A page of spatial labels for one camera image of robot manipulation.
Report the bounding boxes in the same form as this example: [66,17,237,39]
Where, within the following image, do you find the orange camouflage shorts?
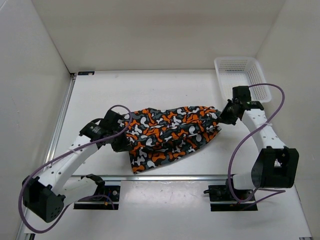
[125,106,221,174]

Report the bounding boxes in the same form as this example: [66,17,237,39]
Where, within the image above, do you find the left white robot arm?
[18,109,133,223]

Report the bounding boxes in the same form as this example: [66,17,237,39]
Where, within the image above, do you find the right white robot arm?
[218,86,299,200]

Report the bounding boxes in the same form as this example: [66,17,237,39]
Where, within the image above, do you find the white plastic basket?
[214,56,272,103]

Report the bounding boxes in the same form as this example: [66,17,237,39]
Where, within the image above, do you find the black corner label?
[77,71,95,76]

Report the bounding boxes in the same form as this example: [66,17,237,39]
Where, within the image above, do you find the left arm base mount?
[73,174,121,211]

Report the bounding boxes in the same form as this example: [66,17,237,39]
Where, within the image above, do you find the aluminium front rail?
[72,174,233,182]

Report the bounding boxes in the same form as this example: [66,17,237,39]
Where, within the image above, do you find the aluminium rail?
[44,73,77,163]
[72,174,233,182]

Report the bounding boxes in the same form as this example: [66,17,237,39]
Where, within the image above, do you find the aluminium left side rail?
[44,73,77,163]

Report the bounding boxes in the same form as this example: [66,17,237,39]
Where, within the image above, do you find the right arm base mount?
[203,174,258,212]

